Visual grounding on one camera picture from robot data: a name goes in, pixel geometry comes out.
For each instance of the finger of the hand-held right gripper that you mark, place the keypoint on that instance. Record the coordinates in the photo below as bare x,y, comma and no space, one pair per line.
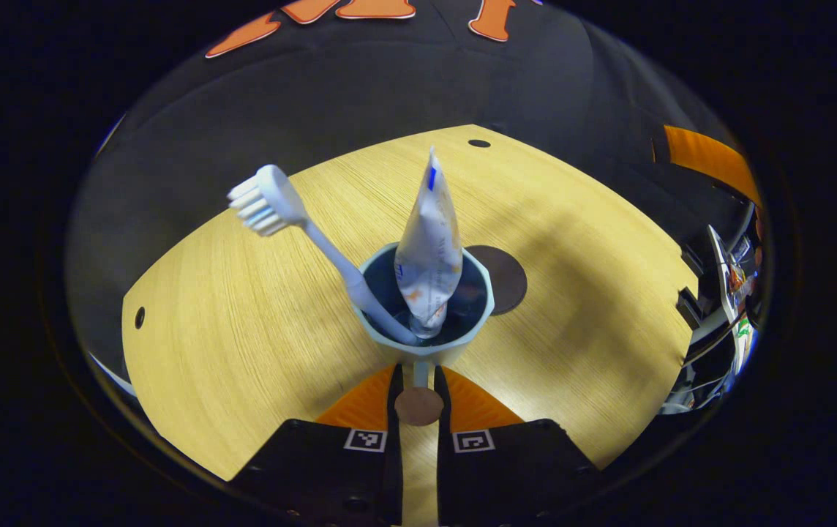
711,157

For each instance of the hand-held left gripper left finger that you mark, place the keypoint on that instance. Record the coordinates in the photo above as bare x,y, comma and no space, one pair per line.
395,468

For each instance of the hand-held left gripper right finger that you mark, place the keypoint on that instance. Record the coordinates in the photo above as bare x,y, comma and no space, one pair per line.
444,468

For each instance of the brown round coaster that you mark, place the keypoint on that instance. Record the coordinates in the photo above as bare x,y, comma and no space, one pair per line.
506,282

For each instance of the white toothpaste tube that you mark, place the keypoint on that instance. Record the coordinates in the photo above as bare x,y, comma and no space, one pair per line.
429,256

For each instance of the white toothbrush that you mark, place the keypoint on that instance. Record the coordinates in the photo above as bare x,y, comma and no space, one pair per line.
276,197

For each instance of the wooden desktop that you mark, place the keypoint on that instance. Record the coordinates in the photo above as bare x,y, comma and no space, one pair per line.
243,329

